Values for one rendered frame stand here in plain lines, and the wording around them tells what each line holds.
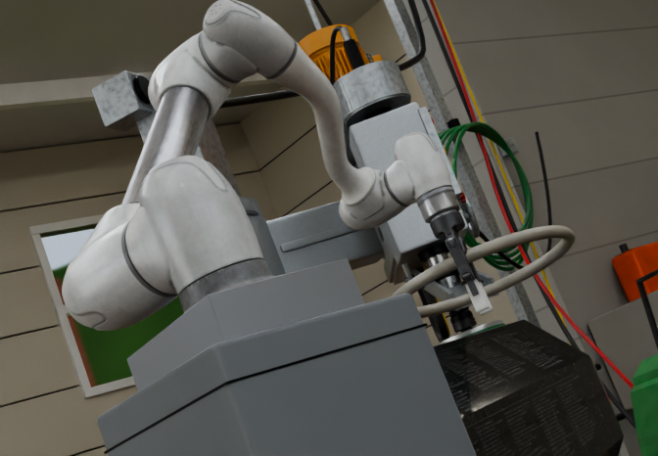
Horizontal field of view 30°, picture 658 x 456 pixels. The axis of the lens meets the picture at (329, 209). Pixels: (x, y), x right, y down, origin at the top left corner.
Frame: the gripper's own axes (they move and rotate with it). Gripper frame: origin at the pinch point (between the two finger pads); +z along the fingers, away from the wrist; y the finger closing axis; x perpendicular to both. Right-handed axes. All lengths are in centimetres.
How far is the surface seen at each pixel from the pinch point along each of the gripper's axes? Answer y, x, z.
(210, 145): 103, 75, -102
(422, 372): -81, 4, 21
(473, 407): 25.6, 14.7, 19.3
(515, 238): 2.1, -12.6, -9.5
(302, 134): 728, 169, -321
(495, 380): 42.1, 9.1, 13.7
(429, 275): 0.0, 8.4, -9.4
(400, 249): 72, 23, -35
